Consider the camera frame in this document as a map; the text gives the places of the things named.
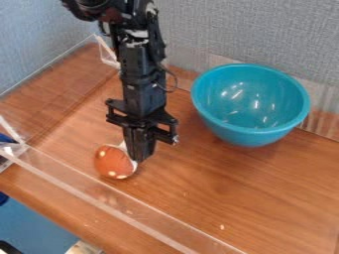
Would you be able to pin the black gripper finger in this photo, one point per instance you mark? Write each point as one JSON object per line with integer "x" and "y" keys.
{"x": 148, "y": 141}
{"x": 131, "y": 143}

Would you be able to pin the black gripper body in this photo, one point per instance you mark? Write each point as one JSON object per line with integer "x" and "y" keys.
{"x": 140, "y": 109}

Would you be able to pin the blue plastic bowl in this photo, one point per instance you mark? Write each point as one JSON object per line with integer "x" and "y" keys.
{"x": 250, "y": 103}

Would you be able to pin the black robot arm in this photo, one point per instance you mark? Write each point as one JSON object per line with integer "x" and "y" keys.
{"x": 129, "y": 21}

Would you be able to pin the clear acrylic barrier wall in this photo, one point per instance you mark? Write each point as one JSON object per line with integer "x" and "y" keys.
{"x": 202, "y": 198}

